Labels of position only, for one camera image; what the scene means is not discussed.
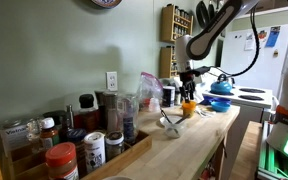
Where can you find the metal robot base stand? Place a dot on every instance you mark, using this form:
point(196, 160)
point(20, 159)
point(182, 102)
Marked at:
point(277, 156)

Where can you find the small yellow fridge magnet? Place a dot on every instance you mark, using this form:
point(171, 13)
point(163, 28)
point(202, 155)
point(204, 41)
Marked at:
point(275, 53)

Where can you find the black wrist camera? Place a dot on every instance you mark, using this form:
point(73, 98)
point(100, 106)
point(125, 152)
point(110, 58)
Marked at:
point(202, 70)

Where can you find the white spice shaker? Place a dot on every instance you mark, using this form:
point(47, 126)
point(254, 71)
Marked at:
point(94, 151)

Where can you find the small clear glass jar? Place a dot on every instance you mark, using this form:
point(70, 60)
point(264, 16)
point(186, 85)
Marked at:
point(34, 128)

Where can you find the decorative wall plate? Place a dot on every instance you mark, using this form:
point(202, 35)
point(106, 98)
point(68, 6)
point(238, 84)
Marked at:
point(106, 2)

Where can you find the dark cylindrical salt container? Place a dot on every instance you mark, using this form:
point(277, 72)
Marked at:
point(168, 96)

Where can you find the black hanging frying pan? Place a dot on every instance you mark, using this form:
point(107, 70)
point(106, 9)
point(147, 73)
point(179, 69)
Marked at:
point(202, 13)
point(212, 10)

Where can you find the dark blue plastic cup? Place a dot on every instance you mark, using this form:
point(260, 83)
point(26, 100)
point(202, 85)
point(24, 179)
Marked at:
point(208, 100)
point(224, 99)

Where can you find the white electric stove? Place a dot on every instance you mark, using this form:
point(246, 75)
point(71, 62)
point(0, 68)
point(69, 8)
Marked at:
point(247, 126)

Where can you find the white refrigerator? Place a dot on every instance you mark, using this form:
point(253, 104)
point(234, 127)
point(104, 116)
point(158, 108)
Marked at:
point(250, 66)

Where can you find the white wall outlet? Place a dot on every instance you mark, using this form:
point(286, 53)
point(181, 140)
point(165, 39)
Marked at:
point(111, 81)

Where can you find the black cap sauce bottle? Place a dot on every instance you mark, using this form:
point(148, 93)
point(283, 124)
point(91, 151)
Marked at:
point(87, 115)

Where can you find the tall clear glass jar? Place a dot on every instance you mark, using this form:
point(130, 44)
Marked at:
point(129, 118)

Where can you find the small red package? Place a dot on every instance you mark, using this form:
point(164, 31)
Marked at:
point(145, 102)

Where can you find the clear glass bowl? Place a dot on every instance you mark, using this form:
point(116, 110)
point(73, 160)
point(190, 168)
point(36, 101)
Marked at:
point(173, 128)

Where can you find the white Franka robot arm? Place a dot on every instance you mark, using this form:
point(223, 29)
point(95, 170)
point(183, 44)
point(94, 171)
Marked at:
point(217, 23)

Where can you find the wooden spice tray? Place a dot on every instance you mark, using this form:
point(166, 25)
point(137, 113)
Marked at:
point(130, 150)

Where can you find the wooden butcher block table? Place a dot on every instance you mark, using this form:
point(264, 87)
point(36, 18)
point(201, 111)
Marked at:
point(184, 150)

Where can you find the white paper bag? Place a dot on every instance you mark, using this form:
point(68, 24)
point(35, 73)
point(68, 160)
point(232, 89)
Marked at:
point(176, 82)

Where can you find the brown bottle white cap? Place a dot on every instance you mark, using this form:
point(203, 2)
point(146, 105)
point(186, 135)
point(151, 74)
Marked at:
point(49, 133)

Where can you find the colourful fridge magnet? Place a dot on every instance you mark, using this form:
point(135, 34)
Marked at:
point(262, 34)

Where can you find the short dark lid jar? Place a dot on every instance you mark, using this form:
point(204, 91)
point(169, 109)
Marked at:
point(114, 146)

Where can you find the grey pepper grinder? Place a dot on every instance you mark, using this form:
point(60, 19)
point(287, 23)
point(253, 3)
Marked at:
point(111, 111)

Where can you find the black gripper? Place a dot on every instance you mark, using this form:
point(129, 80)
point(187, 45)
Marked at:
point(187, 79)

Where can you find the blue paper sheet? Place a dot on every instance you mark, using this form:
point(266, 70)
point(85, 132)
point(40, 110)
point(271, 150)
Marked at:
point(272, 36)

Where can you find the metal spoon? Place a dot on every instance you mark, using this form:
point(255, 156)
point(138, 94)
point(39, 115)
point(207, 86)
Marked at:
point(182, 119)

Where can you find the black stove burner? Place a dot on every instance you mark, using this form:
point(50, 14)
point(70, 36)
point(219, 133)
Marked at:
point(252, 90)
point(250, 97)
point(229, 94)

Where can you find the thin steel bottle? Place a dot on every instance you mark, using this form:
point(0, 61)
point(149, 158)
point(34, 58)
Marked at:
point(70, 116)

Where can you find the white paper note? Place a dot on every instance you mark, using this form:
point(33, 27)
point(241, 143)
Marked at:
point(249, 41)

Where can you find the wooden wall spice rack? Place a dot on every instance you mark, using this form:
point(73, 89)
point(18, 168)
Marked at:
point(166, 23)
point(165, 63)

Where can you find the orange cup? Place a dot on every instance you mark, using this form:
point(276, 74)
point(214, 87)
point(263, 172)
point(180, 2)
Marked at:
point(189, 109)

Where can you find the clear zip plastic bag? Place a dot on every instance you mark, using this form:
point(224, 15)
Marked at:
point(149, 86)

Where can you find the blue lid jar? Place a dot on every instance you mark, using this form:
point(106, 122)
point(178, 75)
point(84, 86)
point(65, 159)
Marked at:
point(76, 135)

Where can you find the red lid jar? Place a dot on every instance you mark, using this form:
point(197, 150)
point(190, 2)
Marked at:
point(62, 161)

